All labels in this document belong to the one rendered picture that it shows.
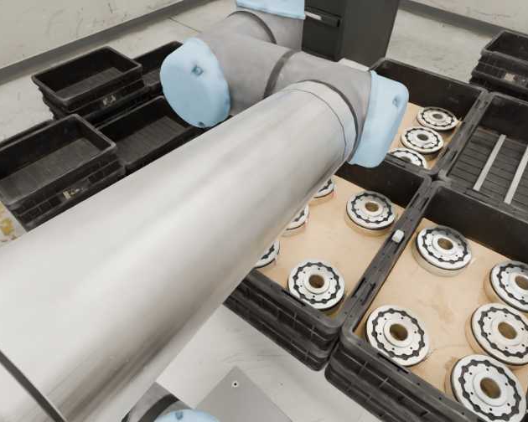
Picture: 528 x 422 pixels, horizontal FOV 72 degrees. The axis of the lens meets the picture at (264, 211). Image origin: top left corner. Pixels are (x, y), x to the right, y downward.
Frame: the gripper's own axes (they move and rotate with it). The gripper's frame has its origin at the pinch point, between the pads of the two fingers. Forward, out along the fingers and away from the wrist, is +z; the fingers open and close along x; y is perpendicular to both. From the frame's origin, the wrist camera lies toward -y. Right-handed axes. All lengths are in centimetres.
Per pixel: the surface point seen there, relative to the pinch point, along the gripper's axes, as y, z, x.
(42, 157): 78, 47, 78
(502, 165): 17, 13, -61
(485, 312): -19.5, 10.2, -34.5
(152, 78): 152, 58, 41
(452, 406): -33.3, 3.1, -18.5
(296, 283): -9.4, 10.1, -3.5
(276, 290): -14.0, 3.1, 1.0
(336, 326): -20.8, 3.1, -6.7
